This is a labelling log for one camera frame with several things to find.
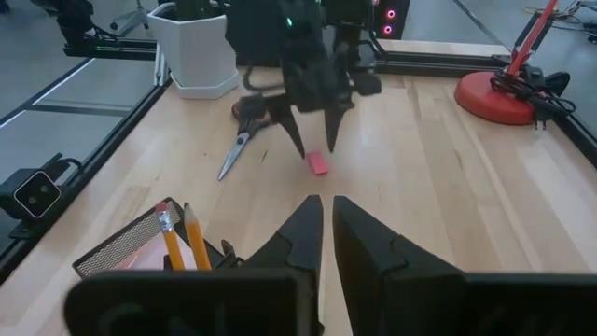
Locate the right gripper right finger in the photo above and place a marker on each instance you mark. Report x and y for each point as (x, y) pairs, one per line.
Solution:
(443, 303)

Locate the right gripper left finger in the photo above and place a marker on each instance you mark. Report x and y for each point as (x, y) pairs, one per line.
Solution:
(210, 303)

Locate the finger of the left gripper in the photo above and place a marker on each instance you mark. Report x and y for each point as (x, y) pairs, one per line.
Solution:
(289, 123)
(335, 126)

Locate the red eraser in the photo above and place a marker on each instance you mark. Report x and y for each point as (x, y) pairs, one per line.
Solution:
(317, 163)

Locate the black pen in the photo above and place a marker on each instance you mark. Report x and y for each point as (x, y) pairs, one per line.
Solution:
(228, 249)

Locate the yellow pencil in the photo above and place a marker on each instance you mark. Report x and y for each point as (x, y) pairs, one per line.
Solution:
(170, 238)
(198, 238)

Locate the pink sticky note pad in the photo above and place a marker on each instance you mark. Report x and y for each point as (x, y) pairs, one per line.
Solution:
(149, 254)

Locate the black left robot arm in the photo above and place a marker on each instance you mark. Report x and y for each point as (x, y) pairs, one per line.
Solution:
(354, 28)

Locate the black mesh desk organizer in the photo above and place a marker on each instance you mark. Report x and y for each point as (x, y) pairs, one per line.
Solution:
(126, 242)

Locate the white hexagonal plant pot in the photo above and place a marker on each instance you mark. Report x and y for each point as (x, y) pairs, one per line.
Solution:
(196, 51)

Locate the red desk lamp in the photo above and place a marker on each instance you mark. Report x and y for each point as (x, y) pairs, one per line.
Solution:
(490, 98)

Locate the grey stand legs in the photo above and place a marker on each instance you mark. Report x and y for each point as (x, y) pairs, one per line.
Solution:
(128, 18)

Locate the black aluminium table frame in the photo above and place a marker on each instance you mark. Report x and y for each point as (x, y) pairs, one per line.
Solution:
(443, 65)

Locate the small black depth camera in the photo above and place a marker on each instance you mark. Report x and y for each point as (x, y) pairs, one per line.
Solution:
(35, 193)

